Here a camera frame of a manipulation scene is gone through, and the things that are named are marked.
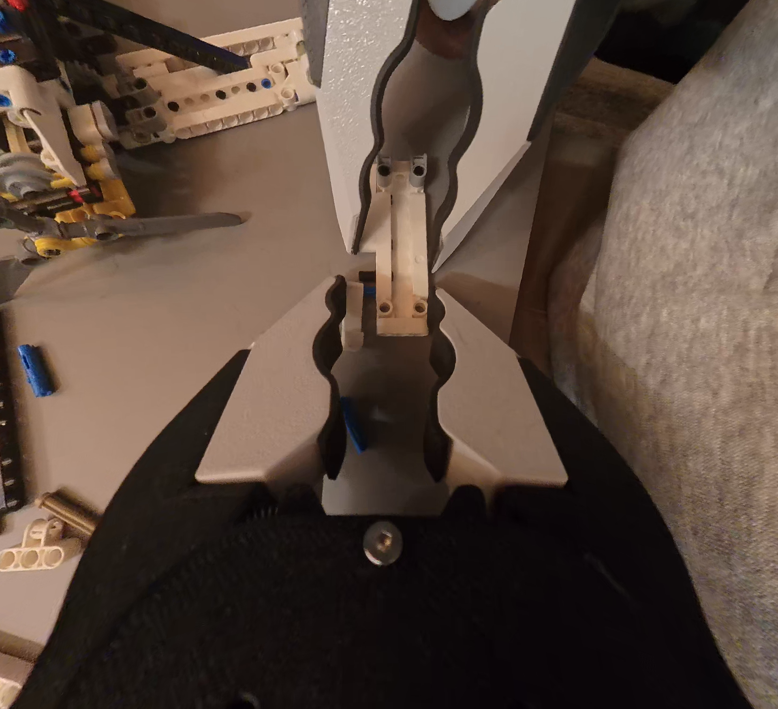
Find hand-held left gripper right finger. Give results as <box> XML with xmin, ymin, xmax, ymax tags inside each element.
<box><xmin>424</xmin><ymin>288</ymin><xmax>570</xmax><ymax>488</ymax></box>

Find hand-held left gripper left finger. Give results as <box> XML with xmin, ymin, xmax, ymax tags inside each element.
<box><xmin>194</xmin><ymin>275</ymin><xmax>346</xmax><ymax>486</ymax></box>

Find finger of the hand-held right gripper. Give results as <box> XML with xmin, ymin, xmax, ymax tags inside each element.
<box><xmin>317</xmin><ymin>0</ymin><xmax>424</xmax><ymax>258</ymax></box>
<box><xmin>428</xmin><ymin>0</ymin><xmax>586</xmax><ymax>275</ymax></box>

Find white lego panel piece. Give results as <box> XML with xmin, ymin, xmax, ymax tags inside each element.
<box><xmin>372</xmin><ymin>152</ymin><xmax>434</xmax><ymax>338</ymax></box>

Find blue lego pin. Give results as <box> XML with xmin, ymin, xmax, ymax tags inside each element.
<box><xmin>17</xmin><ymin>344</ymin><xmax>60</xmax><ymax>398</ymax></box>
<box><xmin>339</xmin><ymin>396</ymin><xmax>370</xmax><ymax>454</ymax></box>

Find black lego beam assembly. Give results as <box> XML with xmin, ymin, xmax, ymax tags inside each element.
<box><xmin>0</xmin><ymin>311</ymin><xmax>26</xmax><ymax>513</ymax></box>

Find white lego connector tan pin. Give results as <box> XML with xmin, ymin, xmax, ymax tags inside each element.
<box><xmin>0</xmin><ymin>489</ymin><xmax>103</xmax><ymax>574</ymax></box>

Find lego helicopter model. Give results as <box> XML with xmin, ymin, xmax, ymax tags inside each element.
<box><xmin>0</xmin><ymin>0</ymin><xmax>318</xmax><ymax>266</ymax></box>

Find person's grey sweater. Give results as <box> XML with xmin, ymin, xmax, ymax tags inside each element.
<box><xmin>547</xmin><ymin>0</ymin><xmax>778</xmax><ymax>709</ymax></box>

